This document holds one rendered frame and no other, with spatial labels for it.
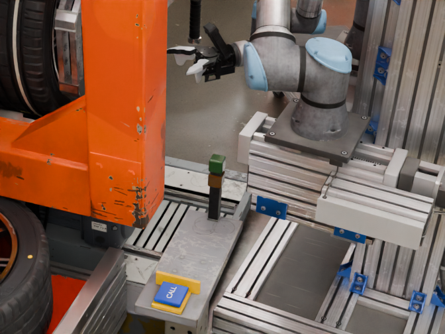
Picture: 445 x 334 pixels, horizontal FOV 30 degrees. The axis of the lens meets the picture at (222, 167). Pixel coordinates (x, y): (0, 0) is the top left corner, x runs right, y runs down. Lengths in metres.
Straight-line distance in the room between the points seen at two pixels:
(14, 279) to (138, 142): 0.46
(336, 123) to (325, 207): 0.22
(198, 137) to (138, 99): 1.60
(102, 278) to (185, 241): 0.25
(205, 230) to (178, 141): 1.26
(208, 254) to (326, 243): 0.59
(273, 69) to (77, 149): 0.57
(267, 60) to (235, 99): 1.90
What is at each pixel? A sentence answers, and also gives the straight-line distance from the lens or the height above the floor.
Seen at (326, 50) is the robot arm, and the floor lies 1.05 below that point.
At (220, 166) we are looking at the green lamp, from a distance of 2.29.
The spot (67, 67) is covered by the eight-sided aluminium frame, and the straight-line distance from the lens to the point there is 2.44.
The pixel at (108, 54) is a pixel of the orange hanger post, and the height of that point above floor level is 1.03.
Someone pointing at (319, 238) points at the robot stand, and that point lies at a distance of 2.78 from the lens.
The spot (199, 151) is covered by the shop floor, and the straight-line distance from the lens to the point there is 3.53.
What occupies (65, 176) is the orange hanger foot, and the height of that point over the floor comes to 0.64.
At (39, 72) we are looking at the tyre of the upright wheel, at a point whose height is 0.82.
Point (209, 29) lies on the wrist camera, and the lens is 2.42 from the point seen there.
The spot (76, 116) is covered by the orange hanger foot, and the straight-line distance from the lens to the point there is 2.17.
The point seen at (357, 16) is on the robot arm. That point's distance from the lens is 2.53.
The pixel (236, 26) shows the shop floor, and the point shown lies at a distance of 4.64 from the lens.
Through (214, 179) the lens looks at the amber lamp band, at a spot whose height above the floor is 0.60.
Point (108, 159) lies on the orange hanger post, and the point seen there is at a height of 0.73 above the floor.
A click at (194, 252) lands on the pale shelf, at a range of 2.30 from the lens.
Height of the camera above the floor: 1.93
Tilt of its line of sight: 34 degrees down
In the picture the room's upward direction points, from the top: 4 degrees clockwise
